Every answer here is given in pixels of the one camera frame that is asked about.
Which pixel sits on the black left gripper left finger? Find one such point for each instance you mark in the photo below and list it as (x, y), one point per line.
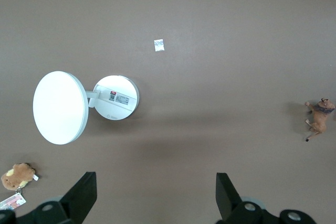
(76, 197)

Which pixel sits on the brown lion statue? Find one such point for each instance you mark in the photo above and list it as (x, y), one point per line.
(320, 121)

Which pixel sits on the small square plastic packet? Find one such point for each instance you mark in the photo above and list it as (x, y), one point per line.
(159, 45)

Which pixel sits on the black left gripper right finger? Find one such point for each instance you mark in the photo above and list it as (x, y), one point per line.
(228, 197)

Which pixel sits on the brown table cover sheet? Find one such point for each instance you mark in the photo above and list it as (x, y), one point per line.
(183, 11)

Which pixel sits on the printed card tag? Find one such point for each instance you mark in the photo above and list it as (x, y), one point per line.
(13, 201)

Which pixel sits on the white round desk stand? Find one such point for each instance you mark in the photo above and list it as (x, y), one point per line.
(60, 107)

